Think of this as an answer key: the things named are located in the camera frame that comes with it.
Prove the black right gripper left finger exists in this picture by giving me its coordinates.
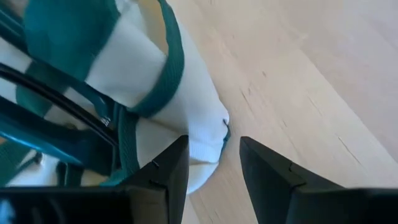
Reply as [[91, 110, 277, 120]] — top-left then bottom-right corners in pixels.
[[0, 135, 190, 224]]

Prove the beige green gardening bag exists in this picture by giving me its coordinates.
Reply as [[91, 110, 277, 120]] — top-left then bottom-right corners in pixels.
[[0, 0, 231, 195]]

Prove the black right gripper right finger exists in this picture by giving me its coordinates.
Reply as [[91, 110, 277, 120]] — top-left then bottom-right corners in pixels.
[[239, 136, 398, 224]]

